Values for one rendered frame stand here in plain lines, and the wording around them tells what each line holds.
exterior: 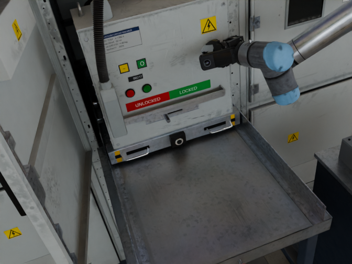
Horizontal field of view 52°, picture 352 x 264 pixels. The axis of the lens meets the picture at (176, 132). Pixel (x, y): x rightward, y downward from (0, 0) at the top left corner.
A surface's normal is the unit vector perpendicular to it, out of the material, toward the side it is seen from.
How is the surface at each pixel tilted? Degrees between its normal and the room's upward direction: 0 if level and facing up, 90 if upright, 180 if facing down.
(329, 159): 0
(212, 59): 78
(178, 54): 90
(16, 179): 90
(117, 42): 90
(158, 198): 0
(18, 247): 90
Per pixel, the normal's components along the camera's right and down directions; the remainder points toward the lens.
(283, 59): 0.51, 0.24
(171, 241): -0.13, -0.78
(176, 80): 0.32, 0.56
